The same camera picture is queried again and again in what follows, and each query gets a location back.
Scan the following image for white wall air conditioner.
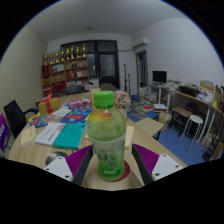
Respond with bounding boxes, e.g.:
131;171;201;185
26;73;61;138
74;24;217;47
131;36;150;51

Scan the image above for wooden shelf unit with trophies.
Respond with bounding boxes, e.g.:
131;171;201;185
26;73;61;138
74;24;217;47
40;43;90;97

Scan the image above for long wooden side desk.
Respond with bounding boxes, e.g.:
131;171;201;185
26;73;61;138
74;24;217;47
149;83;224;158

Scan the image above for teal book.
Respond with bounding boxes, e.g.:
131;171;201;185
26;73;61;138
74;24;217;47
52;121;88;150

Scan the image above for brown wooden stool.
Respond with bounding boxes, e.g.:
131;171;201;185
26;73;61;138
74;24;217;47
171;106;194;138

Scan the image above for pink flower bouquet pot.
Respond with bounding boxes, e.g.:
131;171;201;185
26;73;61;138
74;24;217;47
113;89;132;119

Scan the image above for white round stool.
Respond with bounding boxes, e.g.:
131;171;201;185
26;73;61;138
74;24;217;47
180;114;204;148

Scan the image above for purple sign board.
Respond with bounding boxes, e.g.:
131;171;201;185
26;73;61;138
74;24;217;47
0;112;11;153

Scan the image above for tan carton box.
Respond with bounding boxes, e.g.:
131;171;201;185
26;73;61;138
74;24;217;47
89;87;102;101

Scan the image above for green tea plastic bottle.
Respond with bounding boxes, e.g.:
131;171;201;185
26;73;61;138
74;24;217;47
86;90;128;182

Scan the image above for pink wrapped pack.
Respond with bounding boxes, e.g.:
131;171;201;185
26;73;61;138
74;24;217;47
68;98;92;110

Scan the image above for yellow gift box red ribbon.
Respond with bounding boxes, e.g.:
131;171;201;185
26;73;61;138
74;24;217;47
38;93;61;116

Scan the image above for dark glass door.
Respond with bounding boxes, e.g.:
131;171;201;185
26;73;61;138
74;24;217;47
60;40;120;89

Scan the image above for pale yellow paper pad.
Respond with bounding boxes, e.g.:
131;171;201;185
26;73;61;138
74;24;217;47
124;125;135;149

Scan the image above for pile of books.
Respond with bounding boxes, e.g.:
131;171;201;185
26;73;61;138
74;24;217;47
137;87;158;106

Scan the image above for blue printed book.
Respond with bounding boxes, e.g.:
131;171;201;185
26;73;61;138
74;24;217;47
59;107;94;125

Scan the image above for beige flat block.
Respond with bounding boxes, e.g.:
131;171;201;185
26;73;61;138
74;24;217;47
20;124;37;148

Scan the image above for white printed booklet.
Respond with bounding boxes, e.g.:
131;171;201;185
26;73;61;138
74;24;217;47
34;122;66;147

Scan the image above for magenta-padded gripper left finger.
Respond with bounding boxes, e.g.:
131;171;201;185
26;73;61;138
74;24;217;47
43;144;94;187

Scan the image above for black office chair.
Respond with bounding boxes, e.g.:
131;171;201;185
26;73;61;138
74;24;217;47
3;99;39;139

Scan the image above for black case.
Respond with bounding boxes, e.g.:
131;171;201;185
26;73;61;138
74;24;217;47
178;85;201;98

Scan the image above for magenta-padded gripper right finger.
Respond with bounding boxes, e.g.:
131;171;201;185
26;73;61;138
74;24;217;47
131;143;184;187

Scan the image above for black tripod stand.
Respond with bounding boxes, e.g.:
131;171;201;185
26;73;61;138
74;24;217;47
123;63;129;93

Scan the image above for light wooden side table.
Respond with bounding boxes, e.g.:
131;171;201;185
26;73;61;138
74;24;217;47
134;117;165;138

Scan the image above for colourful printed book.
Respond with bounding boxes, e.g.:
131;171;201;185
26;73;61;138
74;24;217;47
29;114;51;128

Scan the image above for computer monitor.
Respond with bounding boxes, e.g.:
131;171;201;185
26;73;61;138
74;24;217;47
152;70;168;84

